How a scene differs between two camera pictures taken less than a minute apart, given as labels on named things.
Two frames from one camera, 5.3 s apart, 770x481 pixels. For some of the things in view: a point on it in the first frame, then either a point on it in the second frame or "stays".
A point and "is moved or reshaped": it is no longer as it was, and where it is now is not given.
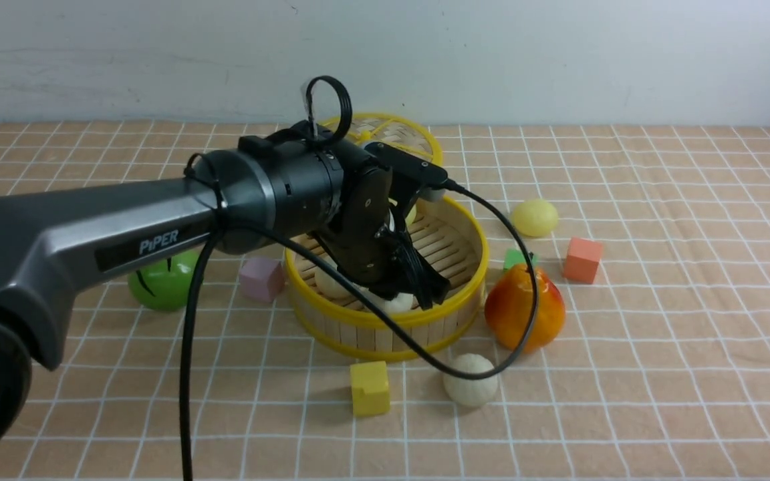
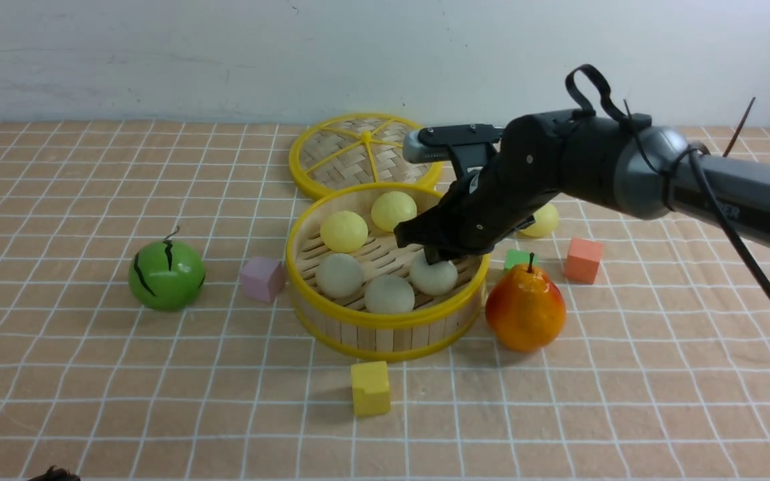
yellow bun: (535, 218) stays
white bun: (327, 284) stays
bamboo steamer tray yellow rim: (360, 327) stays
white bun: (471, 392) is moved or reshaped
